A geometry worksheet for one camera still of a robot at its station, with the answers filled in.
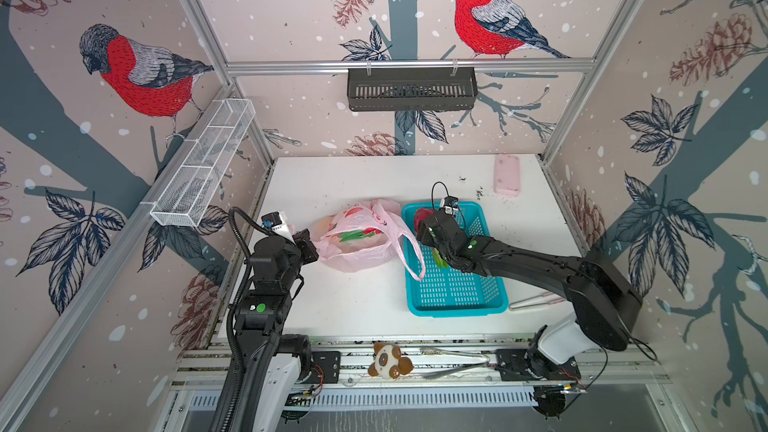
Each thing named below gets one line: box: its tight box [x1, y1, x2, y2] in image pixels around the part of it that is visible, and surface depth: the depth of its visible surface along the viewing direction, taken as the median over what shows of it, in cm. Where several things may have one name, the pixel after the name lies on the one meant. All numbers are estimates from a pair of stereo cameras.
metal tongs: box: [420, 348, 491, 380], surface depth 78 cm
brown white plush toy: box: [368, 342, 414, 379], surface depth 74 cm
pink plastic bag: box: [311, 198, 427, 281], surface depth 81 cm
